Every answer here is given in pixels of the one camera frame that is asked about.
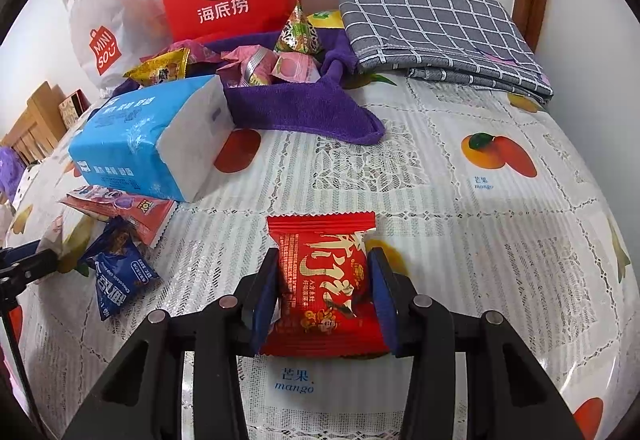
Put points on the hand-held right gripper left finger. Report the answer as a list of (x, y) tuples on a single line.
[(262, 300)]

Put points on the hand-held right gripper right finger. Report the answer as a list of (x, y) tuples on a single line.
[(382, 305)]

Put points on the red snack packet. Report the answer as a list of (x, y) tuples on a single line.
[(320, 290)]

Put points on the green triangular snack packet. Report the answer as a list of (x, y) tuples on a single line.
[(297, 33)]

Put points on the blue snack packet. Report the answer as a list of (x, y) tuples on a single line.
[(117, 265)]

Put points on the salmon pink flat packet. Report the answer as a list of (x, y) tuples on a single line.
[(135, 215)]

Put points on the purple towel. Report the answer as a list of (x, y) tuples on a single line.
[(300, 105)]

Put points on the blue tissue pack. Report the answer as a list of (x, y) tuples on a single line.
[(130, 140)]

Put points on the pink peach snack packet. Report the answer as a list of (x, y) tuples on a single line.
[(295, 68)]

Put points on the pink silver snack packet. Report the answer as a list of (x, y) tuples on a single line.
[(250, 65)]

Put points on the black tripod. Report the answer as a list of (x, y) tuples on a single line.
[(25, 262)]

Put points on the yellow snack packet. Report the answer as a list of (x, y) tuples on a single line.
[(155, 68)]

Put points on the magenta snack packet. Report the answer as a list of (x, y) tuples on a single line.
[(200, 51)]

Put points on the white spotted cloth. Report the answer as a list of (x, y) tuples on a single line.
[(27, 180)]

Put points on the small patterned box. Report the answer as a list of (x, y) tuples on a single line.
[(72, 110)]

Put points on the grey checked cloth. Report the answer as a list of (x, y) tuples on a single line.
[(435, 30)]

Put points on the purple cloth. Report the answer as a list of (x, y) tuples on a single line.
[(10, 170)]

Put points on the yellow green packet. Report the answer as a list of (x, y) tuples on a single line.
[(327, 18)]

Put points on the wooden furniture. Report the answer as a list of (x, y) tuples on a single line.
[(35, 120)]

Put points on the white plastic bag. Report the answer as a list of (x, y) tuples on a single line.
[(110, 10)]

